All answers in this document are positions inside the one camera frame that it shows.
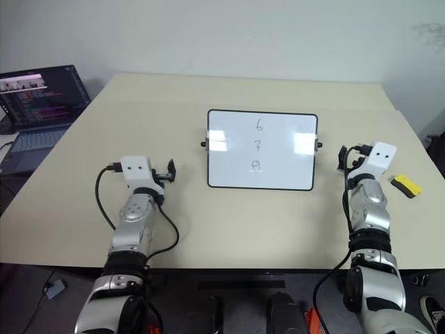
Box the grey power adapter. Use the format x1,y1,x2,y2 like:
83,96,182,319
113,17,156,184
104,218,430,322
44,278,69,301

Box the orange plastic clip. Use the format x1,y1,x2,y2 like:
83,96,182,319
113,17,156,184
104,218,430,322
303,308,320,334

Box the open grey laptop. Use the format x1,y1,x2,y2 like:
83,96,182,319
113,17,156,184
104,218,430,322
0,64,92,175

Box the black framed tabletop whiteboard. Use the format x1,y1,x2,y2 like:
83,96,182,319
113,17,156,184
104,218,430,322
200,109,323,191

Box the dark rounded shape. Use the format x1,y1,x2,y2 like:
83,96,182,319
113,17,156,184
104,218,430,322
266,292,307,334

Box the black chair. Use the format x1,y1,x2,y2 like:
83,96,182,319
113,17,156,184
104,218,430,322
425,118,445,164

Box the yellow black whiteboard eraser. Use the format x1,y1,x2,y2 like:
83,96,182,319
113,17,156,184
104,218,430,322
390,173,424,200

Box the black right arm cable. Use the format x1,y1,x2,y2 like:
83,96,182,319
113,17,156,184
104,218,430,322
312,144,373,334

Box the black white sneaker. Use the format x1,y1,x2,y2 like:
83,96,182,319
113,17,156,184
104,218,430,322
419,295,445,334

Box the black bar under table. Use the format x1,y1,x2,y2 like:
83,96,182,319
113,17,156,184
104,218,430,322
197,279,287,290

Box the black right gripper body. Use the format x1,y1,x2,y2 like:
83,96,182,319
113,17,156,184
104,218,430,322
347,142,374,172

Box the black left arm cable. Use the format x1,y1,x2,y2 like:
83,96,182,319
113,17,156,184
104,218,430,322
95,161,180,334

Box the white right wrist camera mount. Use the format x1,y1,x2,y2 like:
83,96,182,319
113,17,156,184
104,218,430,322
347,141,398,182

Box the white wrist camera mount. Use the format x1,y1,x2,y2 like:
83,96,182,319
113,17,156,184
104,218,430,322
120,155,166,196
347,141,398,182

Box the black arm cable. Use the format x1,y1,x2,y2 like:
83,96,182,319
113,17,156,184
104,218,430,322
95,161,180,334
312,144,373,334

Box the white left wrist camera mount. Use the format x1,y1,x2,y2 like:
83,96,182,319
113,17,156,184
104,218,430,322
120,155,166,196

